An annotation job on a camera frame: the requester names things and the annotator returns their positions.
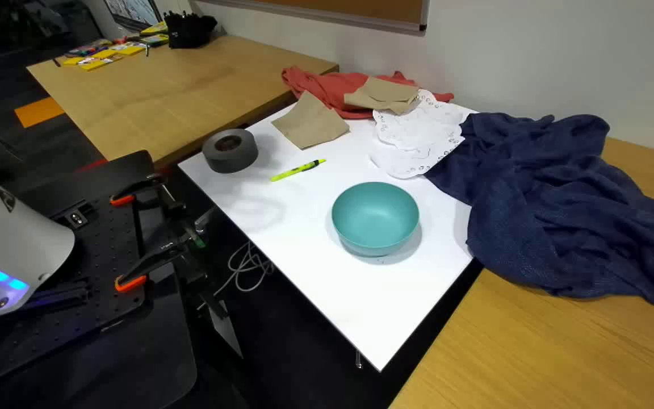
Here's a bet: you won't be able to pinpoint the black mounting plate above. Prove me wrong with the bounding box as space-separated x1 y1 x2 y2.
0 147 200 373

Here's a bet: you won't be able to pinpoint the white cable bundle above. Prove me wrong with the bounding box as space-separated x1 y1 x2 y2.
210 241 273 298

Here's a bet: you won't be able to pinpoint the cork board with frame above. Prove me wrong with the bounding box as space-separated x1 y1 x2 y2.
210 0 429 37

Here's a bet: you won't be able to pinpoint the wooden desk with packages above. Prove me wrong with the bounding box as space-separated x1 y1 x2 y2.
25 31 341 166

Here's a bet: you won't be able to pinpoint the teal plastic bowl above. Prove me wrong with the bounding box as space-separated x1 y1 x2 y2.
328 180 423 259

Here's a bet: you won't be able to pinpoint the yellow packages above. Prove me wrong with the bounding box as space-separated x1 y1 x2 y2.
56 20 173 76

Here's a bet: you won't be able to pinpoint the small folded tan cloth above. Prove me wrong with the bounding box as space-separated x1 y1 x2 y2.
342 76 419 119

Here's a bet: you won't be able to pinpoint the navy blue towel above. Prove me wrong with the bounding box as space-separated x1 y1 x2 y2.
423 111 654 306

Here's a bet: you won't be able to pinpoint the white robot base with LEDs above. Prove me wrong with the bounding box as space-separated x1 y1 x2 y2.
0 155 76 329

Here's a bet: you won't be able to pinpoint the wooden desk under towel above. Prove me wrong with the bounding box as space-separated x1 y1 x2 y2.
389 134 654 409

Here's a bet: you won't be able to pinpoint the large tan cloth square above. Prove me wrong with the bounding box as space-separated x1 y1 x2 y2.
270 91 351 152

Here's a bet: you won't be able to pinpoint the yellow-green marker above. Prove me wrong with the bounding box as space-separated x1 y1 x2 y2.
267 158 328 184

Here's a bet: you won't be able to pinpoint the large orange-handled black clamp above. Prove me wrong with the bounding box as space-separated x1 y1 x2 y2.
112 225 209 296

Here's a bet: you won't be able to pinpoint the small orange-handled black clamp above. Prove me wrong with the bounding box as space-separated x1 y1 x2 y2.
109 176 186 216

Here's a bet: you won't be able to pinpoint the white table board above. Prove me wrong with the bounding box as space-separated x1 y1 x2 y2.
176 97 487 373

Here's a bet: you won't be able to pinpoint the white lace cloth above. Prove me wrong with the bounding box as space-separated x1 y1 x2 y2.
367 88 476 181

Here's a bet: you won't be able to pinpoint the grey tape roll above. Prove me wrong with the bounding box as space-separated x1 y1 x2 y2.
201 127 261 176

